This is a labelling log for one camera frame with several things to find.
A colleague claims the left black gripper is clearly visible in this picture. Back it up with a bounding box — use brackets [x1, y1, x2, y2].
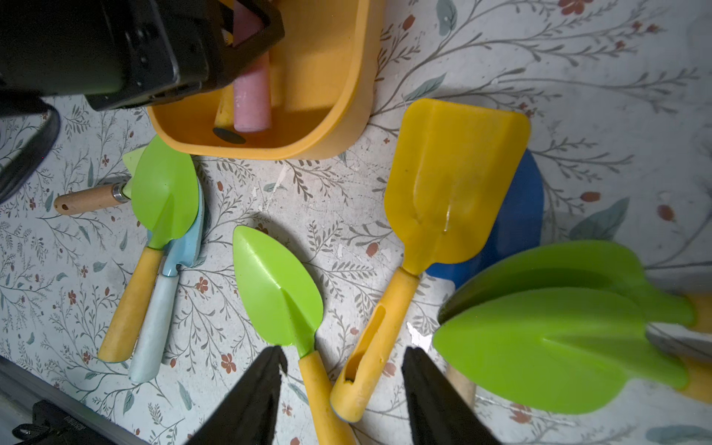
[1, 0, 285, 111]

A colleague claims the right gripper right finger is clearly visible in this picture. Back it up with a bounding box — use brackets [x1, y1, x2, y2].
[402, 347, 500, 445]

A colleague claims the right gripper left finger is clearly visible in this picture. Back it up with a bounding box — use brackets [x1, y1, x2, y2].
[188, 346, 287, 444]

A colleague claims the purple shovel pink handle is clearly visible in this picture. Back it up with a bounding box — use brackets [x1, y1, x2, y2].
[233, 1, 272, 134]

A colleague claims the light blue shovel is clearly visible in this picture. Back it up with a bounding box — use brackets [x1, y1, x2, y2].
[128, 185, 205, 384]

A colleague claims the yellow scoop shovel slotted handle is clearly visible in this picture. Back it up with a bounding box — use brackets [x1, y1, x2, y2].
[330, 98, 531, 423]

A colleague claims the yellow rake-edged shovel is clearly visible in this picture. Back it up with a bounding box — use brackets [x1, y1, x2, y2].
[212, 83, 246, 145]

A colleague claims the yellow plastic storage box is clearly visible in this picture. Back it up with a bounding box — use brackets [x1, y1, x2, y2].
[148, 1, 385, 161]

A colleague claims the floral table mat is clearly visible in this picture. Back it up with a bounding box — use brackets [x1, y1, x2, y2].
[1, 1, 711, 444]

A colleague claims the green fork tool upper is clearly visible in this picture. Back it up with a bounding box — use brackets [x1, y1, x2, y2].
[438, 240, 711, 334]

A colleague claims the green pointed trowel yellow handle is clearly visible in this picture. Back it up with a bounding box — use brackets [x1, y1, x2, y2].
[233, 226, 356, 444]

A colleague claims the green shovel wooden handle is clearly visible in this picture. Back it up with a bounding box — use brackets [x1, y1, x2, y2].
[54, 148, 145, 215]

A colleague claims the blue shovel wooden handle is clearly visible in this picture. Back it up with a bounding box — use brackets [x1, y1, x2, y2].
[425, 148, 545, 410]

